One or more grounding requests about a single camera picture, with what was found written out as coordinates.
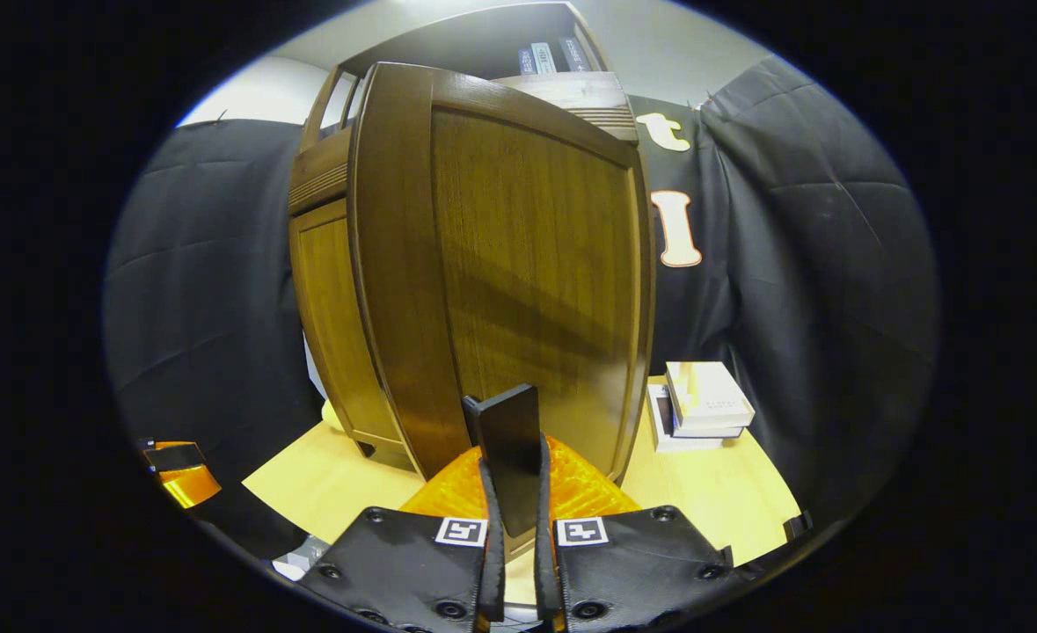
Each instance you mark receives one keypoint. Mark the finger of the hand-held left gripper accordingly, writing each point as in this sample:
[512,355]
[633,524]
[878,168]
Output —
[188,485]

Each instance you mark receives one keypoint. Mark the cream cover book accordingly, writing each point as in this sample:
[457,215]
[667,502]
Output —
[712,391]

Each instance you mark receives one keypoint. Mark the black backdrop cloth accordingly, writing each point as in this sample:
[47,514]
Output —
[817,290]

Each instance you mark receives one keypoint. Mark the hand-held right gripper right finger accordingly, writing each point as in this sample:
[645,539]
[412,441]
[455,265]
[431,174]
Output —
[632,563]

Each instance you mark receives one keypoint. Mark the wooden double-door shoe cabinet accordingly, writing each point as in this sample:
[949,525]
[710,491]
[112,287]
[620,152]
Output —
[448,40]

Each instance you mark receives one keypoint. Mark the dark blue book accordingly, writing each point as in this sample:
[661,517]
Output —
[526,61]

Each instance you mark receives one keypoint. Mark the pale grey book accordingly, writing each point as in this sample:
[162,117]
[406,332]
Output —
[543,58]

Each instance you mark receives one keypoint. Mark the wooden shoe cabinet door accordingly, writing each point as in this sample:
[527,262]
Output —
[333,325]
[527,264]

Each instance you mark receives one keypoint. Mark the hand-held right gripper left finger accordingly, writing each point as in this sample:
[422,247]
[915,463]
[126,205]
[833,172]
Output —
[412,563]

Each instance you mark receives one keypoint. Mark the thin white book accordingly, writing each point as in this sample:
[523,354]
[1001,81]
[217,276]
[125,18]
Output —
[712,432]

